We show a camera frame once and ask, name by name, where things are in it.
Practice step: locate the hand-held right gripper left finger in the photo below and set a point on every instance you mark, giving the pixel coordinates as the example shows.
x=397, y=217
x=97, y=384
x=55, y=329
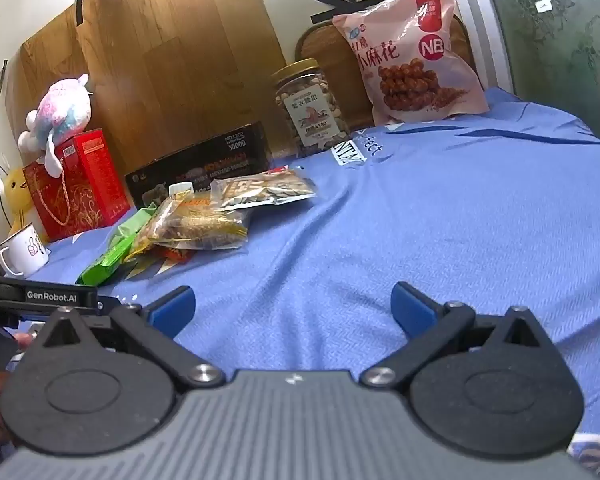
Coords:
x=172, y=309

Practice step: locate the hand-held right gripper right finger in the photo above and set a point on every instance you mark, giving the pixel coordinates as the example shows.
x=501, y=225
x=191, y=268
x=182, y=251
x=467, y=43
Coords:
x=412, y=306

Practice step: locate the clear yellow-trimmed peanut packet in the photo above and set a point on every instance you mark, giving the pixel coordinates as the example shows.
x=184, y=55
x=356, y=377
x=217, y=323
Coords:
x=195, y=225

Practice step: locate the black cardboard box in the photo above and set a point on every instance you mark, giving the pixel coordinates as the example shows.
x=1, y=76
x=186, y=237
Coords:
x=200, y=160

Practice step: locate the white enamel mug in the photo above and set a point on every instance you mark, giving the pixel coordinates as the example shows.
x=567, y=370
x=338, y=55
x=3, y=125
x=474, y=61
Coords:
x=25, y=252

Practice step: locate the red snack packet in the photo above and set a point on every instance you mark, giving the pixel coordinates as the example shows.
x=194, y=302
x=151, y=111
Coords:
x=175, y=255

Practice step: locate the blue printed cloth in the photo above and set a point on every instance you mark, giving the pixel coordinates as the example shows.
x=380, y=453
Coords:
x=380, y=220

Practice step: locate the light green snack packet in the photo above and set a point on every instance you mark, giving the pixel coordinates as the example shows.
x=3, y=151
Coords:
x=132, y=225

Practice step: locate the yellow plush toy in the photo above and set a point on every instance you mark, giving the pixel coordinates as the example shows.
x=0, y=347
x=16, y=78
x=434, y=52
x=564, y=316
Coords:
x=17, y=192

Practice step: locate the red gift bag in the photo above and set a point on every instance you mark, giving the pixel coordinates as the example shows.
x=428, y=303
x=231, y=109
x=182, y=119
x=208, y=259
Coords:
x=80, y=185

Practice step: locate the sunflower seed packet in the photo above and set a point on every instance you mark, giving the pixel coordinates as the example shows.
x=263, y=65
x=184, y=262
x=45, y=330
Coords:
x=265, y=190

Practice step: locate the pink white plush toy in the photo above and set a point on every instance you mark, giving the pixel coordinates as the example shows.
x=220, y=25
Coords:
x=62, y=105

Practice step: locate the clear nut jar gold lid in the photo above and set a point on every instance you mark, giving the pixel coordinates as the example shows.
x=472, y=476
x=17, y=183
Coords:
x=310, y=110

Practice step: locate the pink snack bag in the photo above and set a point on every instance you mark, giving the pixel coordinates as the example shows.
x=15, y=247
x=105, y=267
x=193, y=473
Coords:
x=410, y=35

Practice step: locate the frosted glass door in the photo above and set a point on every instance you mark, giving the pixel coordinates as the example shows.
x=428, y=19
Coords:
x=555, y=60

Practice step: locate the white sticker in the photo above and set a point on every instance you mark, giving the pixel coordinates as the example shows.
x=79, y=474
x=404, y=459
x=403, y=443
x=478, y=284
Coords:
x=543, y=6

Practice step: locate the wooden wall panel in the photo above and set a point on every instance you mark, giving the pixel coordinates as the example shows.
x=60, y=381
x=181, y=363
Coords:
x=170, y=60

